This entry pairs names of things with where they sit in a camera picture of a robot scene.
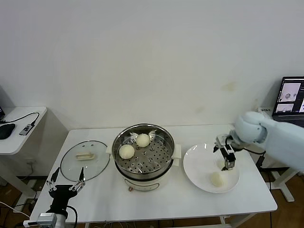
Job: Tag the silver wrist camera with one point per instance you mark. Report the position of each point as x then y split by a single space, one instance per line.
46 218
221 140

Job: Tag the small printed table label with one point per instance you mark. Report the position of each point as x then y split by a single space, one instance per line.
265 109

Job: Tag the white electric cooker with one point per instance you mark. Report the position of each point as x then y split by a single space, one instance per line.
142 184

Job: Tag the large white plate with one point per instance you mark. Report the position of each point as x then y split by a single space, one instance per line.
202 183

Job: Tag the white side table with label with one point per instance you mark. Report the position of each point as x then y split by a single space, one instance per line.
285 190

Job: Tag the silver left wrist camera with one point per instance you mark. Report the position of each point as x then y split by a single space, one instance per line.
46 218

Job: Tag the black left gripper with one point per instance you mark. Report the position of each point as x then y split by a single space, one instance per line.
61 192

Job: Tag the grey laptop with dark screen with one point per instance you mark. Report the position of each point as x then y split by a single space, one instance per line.
6 99

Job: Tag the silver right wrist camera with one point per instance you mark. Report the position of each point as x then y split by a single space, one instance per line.
221 140

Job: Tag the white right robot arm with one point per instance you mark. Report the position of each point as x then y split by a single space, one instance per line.
280 140

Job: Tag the white side table with mouse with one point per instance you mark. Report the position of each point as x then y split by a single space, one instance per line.
21 114

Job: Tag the black computer mouse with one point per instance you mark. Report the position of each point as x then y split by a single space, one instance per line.
6 131

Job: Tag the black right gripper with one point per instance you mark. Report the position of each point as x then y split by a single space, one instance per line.
232 143

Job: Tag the small grey usb hub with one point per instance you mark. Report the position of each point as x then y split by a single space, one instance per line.
25 129

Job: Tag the white wall socket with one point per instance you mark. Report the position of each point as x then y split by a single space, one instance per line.
31 163

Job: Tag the round glass pot lid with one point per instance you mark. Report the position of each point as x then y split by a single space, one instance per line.
84 156

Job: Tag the open laptop showing camera windows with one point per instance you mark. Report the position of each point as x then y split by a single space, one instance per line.
289 95

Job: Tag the perforated steel steamer basket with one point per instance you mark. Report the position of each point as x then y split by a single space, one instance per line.
156 166

